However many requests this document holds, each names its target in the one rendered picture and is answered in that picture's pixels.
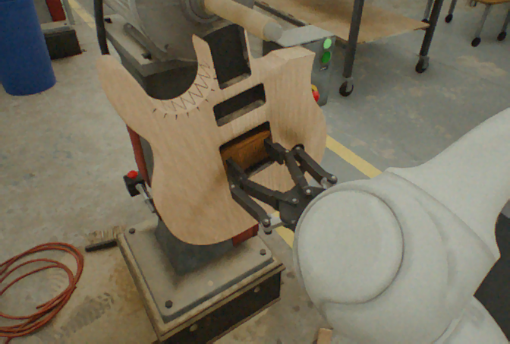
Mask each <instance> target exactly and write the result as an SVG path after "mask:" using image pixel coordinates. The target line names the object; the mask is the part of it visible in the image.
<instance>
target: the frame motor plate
mask: <svg viewBox="0 0 510 344"><path fill-rule="evenodd" d="M104 23H105V37H106V39H107V40H108V41H109V42H110V43H111V44H112V45H113V46H114V47H115V48H117V49H118V50H119V51H120V52H121V54H122V55H123V56H124V57H125V58H126V59H127V60H128V61H129V62H130V63H131V64H132V65H133V66H134V67H135V69H136V70H137V71H138V72H139V73H140V74H141V75H142V76H144V77H147V76H150V75H154V74H160V73H163V72H167V71H172V70H175V69H179V68H185V67H188V66H191V65H197V64H198V62H185V61H180V60H177V59H174V60H171V61H167V62H161V61H160V60H159V59H157V57H155V56H154V54H153V53H152V52H151V51H150V50H148V49H147V48H146V47H145V46H143V45H142V44H141V43H140V42H139V41H138V40H136V39H135V38H134V37H133V36H132V35H131V34H129V32H127V31H126V29H125V28H124V25H125V24H128V23H129V22H128V21H127V20H125V19H124V18H123V17H122V16H117V17H105V18H104Z"/></svg>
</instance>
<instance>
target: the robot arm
mask: <svg viewBox="0 0 510 344"><path fill-rule="evenodd" d="M263 143H264V148H265V152H266V153H267V154H268V155H269V156H271V157H272V158H273V159H274V160H275V161H276V162H277V163H278V164H279V165H280V166H281V165H283V164H284V161H285V166H286V167H287V169H288V171H289V172H290V174H291V177H292V178H293V180H294V183H295V186H294V187H293V188H292V189H291V190H289V191H285V192H281V191H278V190H272V189H270V188H267V187H265V186H263V185H260V184H258V183H256V182H255V181H251V180H250V179H248V178H247V176H246V172H245V171H244V170H243V169H242V168H241V167H240V166H239V165H238V164H237V163H236V162H235V161H234V160H233V159H232V158H229V159H227V160H226V164H227V167H228V169H227V173H228V177H229V178H230V179H231V180H232V181H233V182H234V184H232V185H230V186H229V188H230V192H231V196H232V198H233V199H234V200H235V201H236V202H237V203H238V204H240V205H241V206H242V208H243V209H244V210H245V211H246V212H247V213H249V214H250V215H251V216H252V217H253V218H254V219H255V220H256V221H257V222H258V223H259V224H260V225H261V227H262V229H263V231H264V233H265V234H266V235H270V234H271V233H272V229H275V228H277V227H279V226H284V227H285V228H288V229H290V230H291V231H292V232H293V233H294V241H293V261H294V268H295V271H296V274H297V279H298V282H299V284H300V287H301V289H302V290H303V292H304V294H305V295H306V296H307V298H308V299H310V301H311V302H312V304H314V306H315V307H316V309H317V310H318V312H319V313H320V315H321V316H322V317H323V319H324V320H325V321H326V322H327V323H328V324H329V325H330V326H331V327H332V328H334V329H335V330H337V331H338V332H339V333H341V334H342V335H343V336H345V337H347V338H348V339H350V340H352V341H354V342H356V343H358V344H510V342H509V341H508V339H506V338H507V337H505V335H504V333H503V332H502V331H501V329H500V328H499V326H498V325H497V323H496V322H495V321H494V319H493V318H492V317H491V316H490V314H489V313H488V311H487V310H486V309H485V307H484V306H483V305H482V304H481V303H480V302H479V301H478V300H477V299H476V298H475V297H474V296H473V294H474V293H475V291H476V290H477V288H478V286H480V284H481V283H482V281H483V280H484V279H485V276H486V275H487V274H488V272H489V271H490V269H491V268H492V266H493V264H494V263H495V262H496V261H497V260H498V259H499V250H498V248H497V244H496V238H495V224H496V220H497V217H498V215H499V212H500V210H501V209H502V208H503V206H504V205H505V203H506V201H508V200H509V198H510V107H509V108H507V109H504V110H502V111H501V112H499V113H497V114H495V115H493V116H492V117H490V118H489V119H488V120H486V121H484V122H482V123H481V124H479V125H478V126H477V127H475V128H473V129H472V130H471V131H469V132H468V133H466V134H464V135H463V136H462V137H460V138H459V139H457V140H456V141H455V142H454V143H453V144H451V145H450V146H449V147H448V148H447V149H446V150H443V151H442V152H441V153H440V154H439V155H437V156H435V157H434V158H433V159H431V160H430V161H428V162H427V163H424V164H422V165H419V166H415V167H412V168H394V167H388V168H387V169H386V170H385V171H384V172H382V173H380V174H379V175H377V176H375V177H374V178H372V179H359V180H354V181H347V182H344V183H341V184H338V177H337V176H336V175H333V174H331V173H329V172H326V171H325V170H324V169H323V168H322V167H321V166H320V165H319V164H318V163H317V162H316V161H315V160H314V159H313V158H312V157H311V156H309V155H308V154H307V153H306V152H305V151H304V150H303V149H302V148H301V147H296V148H295V149H294V150H292V151H290V150H286V149H285V148H284V147H283V146H281V145H280V144H279V143H276V142H275V143H273V142H271V141H270V140H269V139H268V138H266V139H264V140H263ZM296 161H297V162H298V163H299V164H300V165H301V166H302V167H303V168H304V169H305V170H306V171H307V172H308V173H309V174H310V175H311V176H312V177H313V178H314V179H315V180H316V181H317V182H318V183H319V184H320V185H321V187H317V186H312V185H309V184H308V182H307V180H306V178H305V176H304V175H303V174H302V172H301V170H300V168H299V166H298V164H297V162H296ZM249 195H250V196H251V197H254V198H256V199H257V200H260V201H262V202H264V203H266V204H268V205H270V206H272V208H273V209H274V210H275V211H277V212H279V217H274V216H273V215H272V214H271V213H266V211H265V210H264V209H263V208H262V207H261V206H260V205H259V204H258V203H257V202H256V201H255V200H254V199H253V198H251V197H250V196H249Z"/></svg>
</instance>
